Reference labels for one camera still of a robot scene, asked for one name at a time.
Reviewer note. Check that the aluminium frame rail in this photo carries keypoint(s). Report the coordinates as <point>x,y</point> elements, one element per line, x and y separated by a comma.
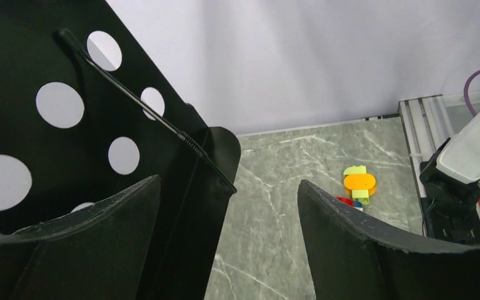
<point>427,123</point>

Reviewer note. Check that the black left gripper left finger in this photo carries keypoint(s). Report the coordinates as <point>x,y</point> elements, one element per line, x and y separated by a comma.
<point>97,252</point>

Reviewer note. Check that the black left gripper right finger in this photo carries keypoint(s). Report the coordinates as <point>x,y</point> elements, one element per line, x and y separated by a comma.
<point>353,255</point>

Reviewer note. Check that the black tripod music stand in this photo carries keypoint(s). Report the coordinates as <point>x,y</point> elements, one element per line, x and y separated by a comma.
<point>85,114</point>

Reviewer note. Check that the green orange toy block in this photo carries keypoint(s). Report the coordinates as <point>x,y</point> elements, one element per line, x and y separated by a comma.
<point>359,184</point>

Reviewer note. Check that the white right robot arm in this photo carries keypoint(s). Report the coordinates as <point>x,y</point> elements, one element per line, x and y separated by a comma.
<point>451,181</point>

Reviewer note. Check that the red toy block car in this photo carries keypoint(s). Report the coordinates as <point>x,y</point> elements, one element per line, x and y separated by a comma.
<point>350,202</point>

